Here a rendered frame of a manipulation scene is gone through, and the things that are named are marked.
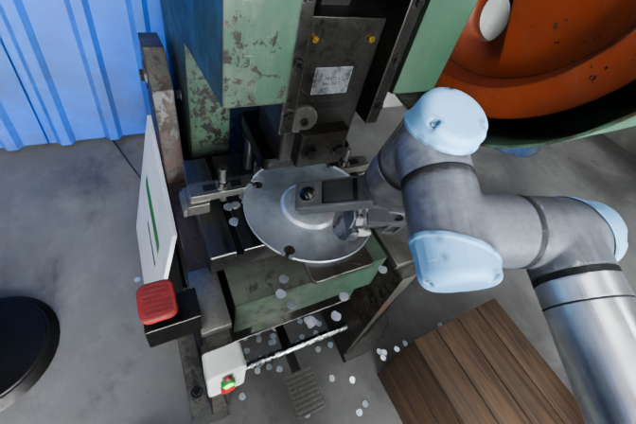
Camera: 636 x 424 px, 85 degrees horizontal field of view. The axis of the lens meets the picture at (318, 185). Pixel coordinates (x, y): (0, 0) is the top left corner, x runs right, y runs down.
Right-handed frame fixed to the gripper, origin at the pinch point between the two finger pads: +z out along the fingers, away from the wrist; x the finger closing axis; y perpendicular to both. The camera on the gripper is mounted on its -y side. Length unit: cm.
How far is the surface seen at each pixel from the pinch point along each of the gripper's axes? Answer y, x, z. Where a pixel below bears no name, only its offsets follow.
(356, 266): 6.2, -5.2, 6.5
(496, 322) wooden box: 70, -11, 48
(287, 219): -7.3, 4.9, 9.6
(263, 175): -12.6, 16.4, 13.2
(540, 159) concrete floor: 196, 108, 117
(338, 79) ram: -3.0, 21.2, -15.3
